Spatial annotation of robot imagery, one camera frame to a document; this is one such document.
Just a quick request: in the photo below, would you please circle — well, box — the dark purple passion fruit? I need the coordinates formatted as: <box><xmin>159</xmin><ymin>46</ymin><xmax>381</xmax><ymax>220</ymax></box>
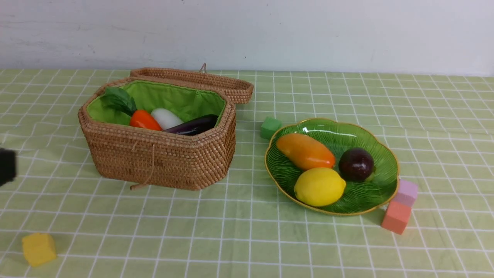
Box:
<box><xmin>338</xmin><ymin>148</ymin><xmax>376</xmax><ymax>182</ymax></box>

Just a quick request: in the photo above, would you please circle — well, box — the pink foam cube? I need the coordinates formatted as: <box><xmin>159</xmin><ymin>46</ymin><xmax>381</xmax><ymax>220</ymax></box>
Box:
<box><xmin>392</xmin><ymin>178</ymin><xmax>418</xmax><ymax>207</ymax></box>

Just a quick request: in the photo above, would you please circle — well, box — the green checkered tablecloth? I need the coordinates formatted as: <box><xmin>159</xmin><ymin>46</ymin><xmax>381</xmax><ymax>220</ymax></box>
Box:
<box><xmin>0</xmin><ymin>69</ymin><xmax>494</xmax><ymax>278</ymax></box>

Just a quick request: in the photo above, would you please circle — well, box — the salmon foam cube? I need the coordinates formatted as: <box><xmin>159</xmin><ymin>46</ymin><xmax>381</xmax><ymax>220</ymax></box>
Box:
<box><xmin>381</xmin><ymin>200</ymin><xmax>412</xmax><ymax>235</ymax></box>

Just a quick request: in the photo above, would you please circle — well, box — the purple toy eggplant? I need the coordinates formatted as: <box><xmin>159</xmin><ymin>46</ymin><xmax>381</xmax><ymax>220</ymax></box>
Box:
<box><xmin>163</xmin><ymin>114</ymin><xmax>218</xmax><ymax>136</ymax></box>

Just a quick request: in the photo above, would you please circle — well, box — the yellow toy lemon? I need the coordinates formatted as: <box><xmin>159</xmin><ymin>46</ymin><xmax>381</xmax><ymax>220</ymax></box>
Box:
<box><xmin>294</xmin><ymin>167</ymin><xmax>347</xmax><ymax>207</ymax></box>

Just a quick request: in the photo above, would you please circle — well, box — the yellow foam cube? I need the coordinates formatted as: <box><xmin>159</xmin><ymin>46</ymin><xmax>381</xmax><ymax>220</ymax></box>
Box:
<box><xmin>22</xmin><ymin>233</ymin><xmax>57</xmax><ymax>267</ymax></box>

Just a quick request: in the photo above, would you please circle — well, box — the woven wicker basket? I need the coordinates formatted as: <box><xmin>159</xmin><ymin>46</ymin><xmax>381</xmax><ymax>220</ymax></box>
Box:
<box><xmin>78</xmin><ymin>77</ymin><xmax>236</xmax><ymax>190</ymax></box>

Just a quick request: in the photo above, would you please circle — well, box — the orange toy carrot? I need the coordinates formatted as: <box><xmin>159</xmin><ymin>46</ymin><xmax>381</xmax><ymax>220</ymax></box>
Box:
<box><xmin>101</xmin><ymin>86</ymin><xmax>162</xmax><ymax>131</ymax></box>

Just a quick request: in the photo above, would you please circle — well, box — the green foam cube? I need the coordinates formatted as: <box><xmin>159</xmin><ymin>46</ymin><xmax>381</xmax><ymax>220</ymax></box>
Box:
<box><xmin>260</xmin><ymin>117</ymin><xmax>282</xmax><ymax>140</ymax></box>

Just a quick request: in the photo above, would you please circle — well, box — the white toy radish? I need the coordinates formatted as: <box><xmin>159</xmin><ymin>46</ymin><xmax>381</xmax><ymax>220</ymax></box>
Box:
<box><xmin>151</xmin><ymin>108</ymin><xmax>184</xmax><ymax>131</ymax></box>

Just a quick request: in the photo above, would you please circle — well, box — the orange toy mango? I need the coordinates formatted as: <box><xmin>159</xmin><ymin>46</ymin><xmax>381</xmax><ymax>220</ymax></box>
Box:
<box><xmin>276</xmin><ymin>133</ymin><xmax>336</xmax><ymax>171</ymax></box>

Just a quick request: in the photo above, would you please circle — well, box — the woven wicker basket lid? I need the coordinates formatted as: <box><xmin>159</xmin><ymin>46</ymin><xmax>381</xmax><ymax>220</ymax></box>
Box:
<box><xmin>129</xmin><ymin>63</ymin><xmax>254</xmax><ymax>104</ymax></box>

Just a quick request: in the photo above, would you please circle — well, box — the green glass leaf plate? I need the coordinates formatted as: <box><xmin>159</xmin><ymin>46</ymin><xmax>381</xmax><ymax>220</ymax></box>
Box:
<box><xmin>264</xmin><ymin>118</ymin><xmax>400</xmax><ymax>216</ymax></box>

